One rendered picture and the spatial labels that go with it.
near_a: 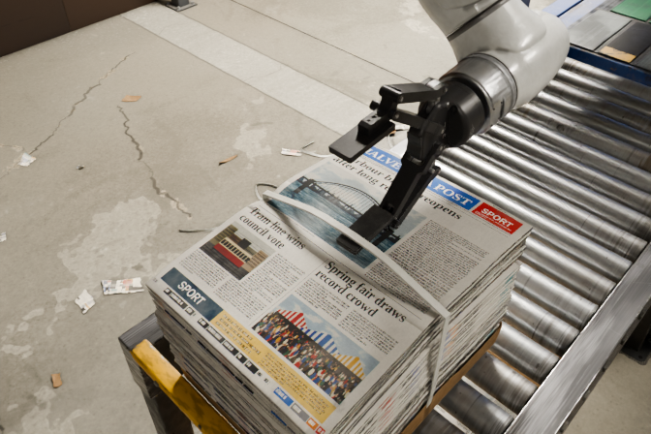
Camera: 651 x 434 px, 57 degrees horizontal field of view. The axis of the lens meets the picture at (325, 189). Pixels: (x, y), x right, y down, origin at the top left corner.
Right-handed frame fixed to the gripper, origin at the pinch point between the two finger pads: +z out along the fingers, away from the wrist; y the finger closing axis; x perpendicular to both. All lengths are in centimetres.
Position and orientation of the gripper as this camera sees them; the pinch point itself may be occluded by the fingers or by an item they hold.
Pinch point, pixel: (349, 198)
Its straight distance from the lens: 65.0
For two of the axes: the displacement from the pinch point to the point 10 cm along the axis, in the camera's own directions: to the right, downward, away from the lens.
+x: -7.2, -4.5, 5.3
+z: -6.9, 5.4, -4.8
